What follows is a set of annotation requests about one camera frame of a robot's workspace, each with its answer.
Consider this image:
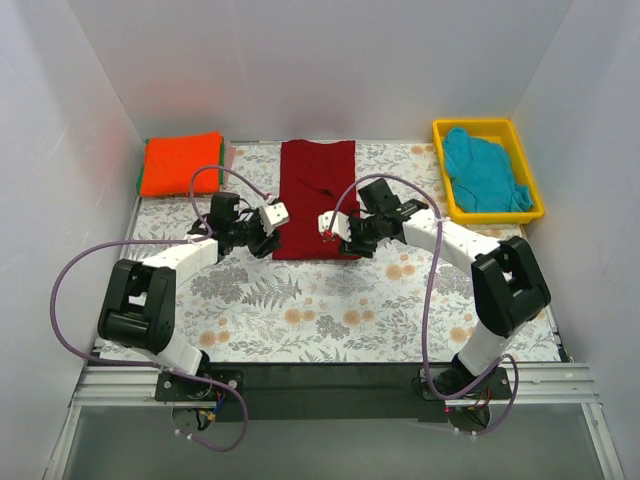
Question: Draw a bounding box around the dark red t-shirt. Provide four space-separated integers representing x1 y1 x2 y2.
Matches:
272 139 356 261

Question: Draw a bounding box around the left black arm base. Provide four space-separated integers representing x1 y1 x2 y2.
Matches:
154 366 244 402

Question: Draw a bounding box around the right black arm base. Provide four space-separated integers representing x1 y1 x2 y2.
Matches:
411 358 512 401

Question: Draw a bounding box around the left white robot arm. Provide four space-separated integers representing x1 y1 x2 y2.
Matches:
97 193 289 400

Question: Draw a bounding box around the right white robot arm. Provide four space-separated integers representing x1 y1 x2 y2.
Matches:
318 174 551 398

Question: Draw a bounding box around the folded pink t-shirt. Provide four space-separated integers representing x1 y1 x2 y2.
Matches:
211 140 236 192

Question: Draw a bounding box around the folded orange t-shirt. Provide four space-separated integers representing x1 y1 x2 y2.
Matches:
138 130 224 197

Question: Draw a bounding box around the teal t-shirt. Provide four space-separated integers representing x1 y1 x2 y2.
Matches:
442 127 534 213

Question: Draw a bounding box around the yellow plastic bin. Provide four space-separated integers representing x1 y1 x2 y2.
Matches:
432 117 545 225

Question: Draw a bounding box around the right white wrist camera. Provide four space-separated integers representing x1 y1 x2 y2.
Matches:
318 211 351 242

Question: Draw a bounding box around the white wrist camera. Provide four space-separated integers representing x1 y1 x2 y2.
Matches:
318 211 351 242
258 201 289 236

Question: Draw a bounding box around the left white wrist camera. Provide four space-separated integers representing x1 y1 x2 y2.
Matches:
258 201 289 236

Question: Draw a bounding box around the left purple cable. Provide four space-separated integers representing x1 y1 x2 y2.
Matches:
50 165 250 453

